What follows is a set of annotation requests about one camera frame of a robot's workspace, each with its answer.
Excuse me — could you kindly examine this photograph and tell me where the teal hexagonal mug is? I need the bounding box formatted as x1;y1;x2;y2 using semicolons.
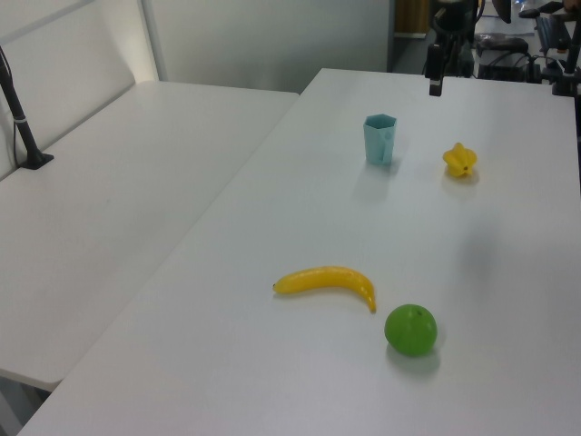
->
362;114;399;168

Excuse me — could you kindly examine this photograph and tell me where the black clamp stand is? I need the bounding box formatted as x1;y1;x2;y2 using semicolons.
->
551;34;581;97

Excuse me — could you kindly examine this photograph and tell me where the wooden cabinet panel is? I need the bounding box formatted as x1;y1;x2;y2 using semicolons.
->
393;0;430;35

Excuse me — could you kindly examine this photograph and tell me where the green toy apple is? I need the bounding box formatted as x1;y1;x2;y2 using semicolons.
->
384;303;438;358

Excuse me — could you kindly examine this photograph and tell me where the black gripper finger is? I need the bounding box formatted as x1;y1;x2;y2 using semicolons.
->
457;43;474;76
425;44;444;97

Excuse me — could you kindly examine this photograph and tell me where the yellow toy starfruit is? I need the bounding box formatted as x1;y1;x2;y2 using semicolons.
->
442;142;479;180

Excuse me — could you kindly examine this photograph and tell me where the black bag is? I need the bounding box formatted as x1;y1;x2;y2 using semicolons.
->
474;34;530;58

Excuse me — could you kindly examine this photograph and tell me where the dark desk equipment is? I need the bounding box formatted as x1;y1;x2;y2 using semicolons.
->
476;52;553;84

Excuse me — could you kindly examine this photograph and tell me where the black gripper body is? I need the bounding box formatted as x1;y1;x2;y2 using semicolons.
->
430;0;476;46

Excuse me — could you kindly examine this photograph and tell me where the black pole with base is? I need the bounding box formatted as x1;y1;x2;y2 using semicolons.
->
0;45;54;170

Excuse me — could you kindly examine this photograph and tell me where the yellow toy banana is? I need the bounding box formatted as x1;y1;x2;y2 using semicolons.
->
272;265;378;314

